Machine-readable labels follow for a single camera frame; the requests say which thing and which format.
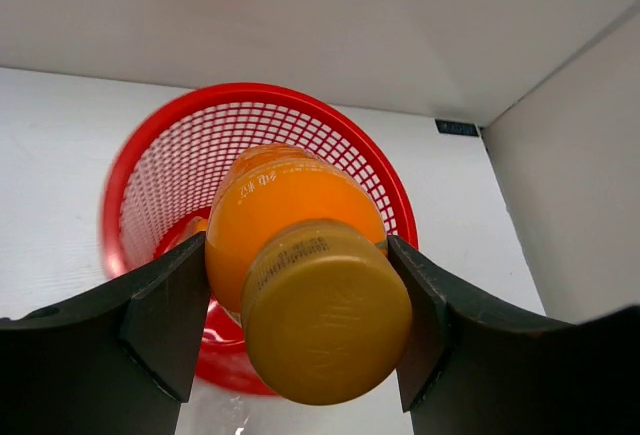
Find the orange juice bottle yellow cap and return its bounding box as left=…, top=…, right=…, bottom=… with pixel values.
left=204, top=143, right=414, bottom=406

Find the red mesh plastic bin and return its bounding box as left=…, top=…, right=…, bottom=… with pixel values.
left=101, top=83, right=418, bottom=395

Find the crushed orange plastic bottle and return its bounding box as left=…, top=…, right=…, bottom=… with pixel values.
left=184, top=216, right=208, bottom=239

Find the black label right table corner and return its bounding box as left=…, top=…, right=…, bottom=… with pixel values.
left=435, top=119, right=479, bottom=138

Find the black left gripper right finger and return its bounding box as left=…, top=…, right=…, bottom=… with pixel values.
left=388, top=236, right=639, bottom=434

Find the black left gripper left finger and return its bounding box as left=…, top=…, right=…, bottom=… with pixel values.
left=1, top=234, right=210, bottom=434

